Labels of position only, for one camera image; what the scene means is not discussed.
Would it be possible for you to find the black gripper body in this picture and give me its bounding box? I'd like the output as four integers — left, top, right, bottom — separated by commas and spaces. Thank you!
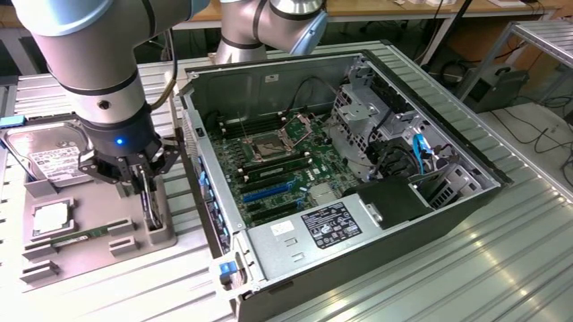
81, 103, 164, 189

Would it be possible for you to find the small graphics card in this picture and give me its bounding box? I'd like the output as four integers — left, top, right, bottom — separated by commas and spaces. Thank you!
135, 168, 164, 232

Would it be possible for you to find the silver hard disk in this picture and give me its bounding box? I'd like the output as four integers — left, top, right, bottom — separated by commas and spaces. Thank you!
0, 117, 97, 189

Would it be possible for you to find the grey parts rack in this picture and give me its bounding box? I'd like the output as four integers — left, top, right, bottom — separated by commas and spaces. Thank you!
17, 157, 180, 293

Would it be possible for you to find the silver CPU chip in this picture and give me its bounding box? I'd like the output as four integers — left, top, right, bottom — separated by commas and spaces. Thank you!
32, 202, 73, 236

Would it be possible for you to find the green loose RAM stick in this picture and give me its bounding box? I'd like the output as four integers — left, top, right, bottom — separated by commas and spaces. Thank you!
24, 223, 129, 253

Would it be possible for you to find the CPU socket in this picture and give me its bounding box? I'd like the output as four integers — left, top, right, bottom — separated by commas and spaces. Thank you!
243, 129, 300, 166

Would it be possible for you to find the blue expansion slot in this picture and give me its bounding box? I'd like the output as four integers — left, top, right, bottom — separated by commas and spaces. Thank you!
240, 182, 292, 203

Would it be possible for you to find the black expansion slot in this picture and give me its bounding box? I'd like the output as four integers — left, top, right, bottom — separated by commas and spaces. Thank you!
250, 207, 311, 226
248, 197, 306, 216

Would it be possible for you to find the metal socket cover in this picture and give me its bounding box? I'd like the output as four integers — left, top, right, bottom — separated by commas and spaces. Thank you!
279, 113, 316, 148

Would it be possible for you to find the green motherboard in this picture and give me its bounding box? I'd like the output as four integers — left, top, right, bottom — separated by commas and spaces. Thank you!
205, 109, 359, 229

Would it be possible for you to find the blue case latch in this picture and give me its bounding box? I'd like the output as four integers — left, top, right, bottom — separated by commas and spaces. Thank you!
216, 260, 237, 278

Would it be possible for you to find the grey power supply unit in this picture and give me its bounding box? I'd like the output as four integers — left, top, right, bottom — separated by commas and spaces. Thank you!
244, 194, 387, 283

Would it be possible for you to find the silver chipset heatsink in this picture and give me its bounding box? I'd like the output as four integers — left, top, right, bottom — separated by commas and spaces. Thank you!
308, 184, 344, 206

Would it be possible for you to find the metal disk bay cage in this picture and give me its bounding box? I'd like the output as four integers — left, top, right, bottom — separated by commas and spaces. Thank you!
330, 83, 419, 177

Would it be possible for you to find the black plastic fan shroud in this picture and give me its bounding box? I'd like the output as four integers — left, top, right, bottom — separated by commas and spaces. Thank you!
356, 175, 434, 231

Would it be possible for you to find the black open PC case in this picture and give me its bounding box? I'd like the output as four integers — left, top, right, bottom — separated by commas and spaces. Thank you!
175, 49, 514, 322

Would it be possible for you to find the long wooden desk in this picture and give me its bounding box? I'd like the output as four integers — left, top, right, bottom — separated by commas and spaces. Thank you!
0, 0, 561, 33

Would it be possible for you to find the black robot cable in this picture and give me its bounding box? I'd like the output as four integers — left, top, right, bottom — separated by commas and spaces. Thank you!
149, 28, 180, 111

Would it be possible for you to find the black arched wire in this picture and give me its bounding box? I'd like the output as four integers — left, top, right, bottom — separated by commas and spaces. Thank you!
286, 76, 338, 115

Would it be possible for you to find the black power wire bundle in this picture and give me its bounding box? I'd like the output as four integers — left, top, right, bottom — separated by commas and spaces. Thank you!
364, 140, 415, 179

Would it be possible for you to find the blue SATA wire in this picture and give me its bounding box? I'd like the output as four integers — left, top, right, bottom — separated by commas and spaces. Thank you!
412, 132, 434, 176

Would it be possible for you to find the coiled black cable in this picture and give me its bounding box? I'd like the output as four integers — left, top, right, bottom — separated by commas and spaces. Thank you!
439, 60, 469, 85

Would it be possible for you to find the black box with handle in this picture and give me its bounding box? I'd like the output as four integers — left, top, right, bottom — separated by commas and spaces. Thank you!
465, 66, 530, 113

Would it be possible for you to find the black cable on white table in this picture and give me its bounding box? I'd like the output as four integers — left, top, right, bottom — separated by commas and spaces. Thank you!
530, 123, 573, 172

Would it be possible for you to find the aluminium frame table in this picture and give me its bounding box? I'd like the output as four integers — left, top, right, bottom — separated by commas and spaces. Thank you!
458, 21, 573, 112

